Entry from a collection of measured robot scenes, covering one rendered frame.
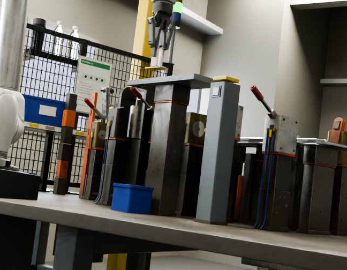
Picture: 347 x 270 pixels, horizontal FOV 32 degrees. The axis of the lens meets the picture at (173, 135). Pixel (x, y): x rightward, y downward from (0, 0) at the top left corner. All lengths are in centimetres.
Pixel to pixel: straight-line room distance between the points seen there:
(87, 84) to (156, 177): 140
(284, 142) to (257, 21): 549
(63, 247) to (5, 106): 61
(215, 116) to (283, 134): 22
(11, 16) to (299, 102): 568
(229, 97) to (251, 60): 537
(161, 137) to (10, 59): 67
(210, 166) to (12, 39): 94
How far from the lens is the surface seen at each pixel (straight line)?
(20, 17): 241
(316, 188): 202
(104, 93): 278
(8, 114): 214
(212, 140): 188
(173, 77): 202
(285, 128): 193
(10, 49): 237
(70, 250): 173
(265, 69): 715
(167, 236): 148
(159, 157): 207
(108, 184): 237
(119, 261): 362
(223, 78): 190
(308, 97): 795
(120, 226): 157
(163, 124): 207
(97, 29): 608
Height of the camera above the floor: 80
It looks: 5 degrees up
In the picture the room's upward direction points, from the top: 7 degrees clockwise
